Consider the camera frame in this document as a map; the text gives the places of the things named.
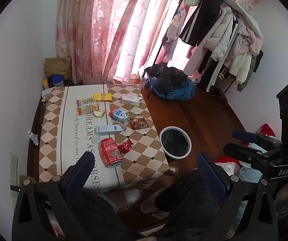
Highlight brown snack wrapper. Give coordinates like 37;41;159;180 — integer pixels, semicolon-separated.
129;117;149;130

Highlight blue lidded jar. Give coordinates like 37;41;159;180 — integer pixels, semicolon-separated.
52;75;65;88

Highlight red blanket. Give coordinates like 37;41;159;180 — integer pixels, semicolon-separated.
214;124;275;167

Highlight yellow snack box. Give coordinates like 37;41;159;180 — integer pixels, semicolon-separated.
93;93;112;102

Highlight blue and black clothes pile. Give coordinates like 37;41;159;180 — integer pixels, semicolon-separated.
143;62;197;101

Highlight blue milk carton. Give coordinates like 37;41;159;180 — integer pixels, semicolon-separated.
109;107;129;124

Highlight red soda can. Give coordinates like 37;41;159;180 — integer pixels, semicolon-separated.
100;138;123;168

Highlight white round trash bin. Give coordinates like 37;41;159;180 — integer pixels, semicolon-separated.
159;126;192;162

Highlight orange small bottle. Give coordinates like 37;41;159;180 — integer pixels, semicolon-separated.
42;78;49;90

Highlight clear plastic cup lid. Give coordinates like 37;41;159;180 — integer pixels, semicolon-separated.
91;134;101;145

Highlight apple core piece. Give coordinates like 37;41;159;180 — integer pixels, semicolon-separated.
93;110;106;117

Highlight pink tissue pack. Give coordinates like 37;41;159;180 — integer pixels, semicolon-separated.
120;94;143;106

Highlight checkered tablecloth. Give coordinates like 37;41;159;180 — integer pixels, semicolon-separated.
39;84;169;192

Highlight pink floral curtain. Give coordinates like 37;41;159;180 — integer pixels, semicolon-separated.
56;0;174;85

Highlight orange snack packet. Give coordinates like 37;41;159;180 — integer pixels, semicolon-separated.
77;98;99;115

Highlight hanging jackets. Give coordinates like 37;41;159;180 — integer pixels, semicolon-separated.
158;0;264;92

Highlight brown paper bag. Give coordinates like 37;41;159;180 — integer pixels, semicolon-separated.
45;57;72;80

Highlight red wrapper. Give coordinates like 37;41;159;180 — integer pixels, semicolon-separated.
118;138;133;155

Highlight white blue small box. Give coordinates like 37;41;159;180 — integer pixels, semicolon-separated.
96;125;123;136

